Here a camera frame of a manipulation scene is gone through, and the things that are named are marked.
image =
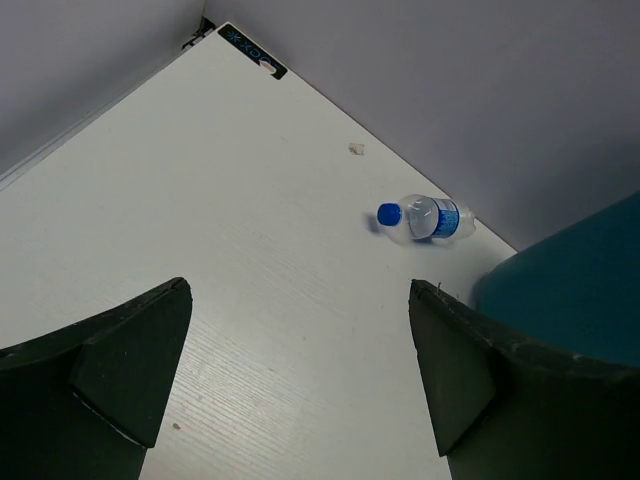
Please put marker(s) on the small blue-cap water bottle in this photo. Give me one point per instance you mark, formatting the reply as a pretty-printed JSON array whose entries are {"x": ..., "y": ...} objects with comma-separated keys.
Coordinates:
[{"x": 419, "y": 218}]

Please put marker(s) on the small paper scrap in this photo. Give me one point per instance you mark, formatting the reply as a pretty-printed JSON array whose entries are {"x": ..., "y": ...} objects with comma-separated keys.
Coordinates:
[{"x": 356, "y": 149}]

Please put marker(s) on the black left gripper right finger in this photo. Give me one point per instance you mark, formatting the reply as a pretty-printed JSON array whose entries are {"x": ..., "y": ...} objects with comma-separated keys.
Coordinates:
[{"x": 504, "y": 405}]

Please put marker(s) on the teal plastic bin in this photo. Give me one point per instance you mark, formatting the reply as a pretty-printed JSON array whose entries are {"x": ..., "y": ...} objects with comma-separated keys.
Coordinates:
[{"x": 577, "y": 289}]

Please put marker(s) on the black corner label sticker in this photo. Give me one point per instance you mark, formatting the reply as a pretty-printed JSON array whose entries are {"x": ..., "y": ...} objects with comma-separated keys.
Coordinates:
[{"x": 252, "y": 51}]

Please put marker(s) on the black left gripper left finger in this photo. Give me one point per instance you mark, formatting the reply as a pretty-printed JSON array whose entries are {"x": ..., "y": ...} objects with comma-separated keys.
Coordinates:
[{"x": 87, "y": 401}]

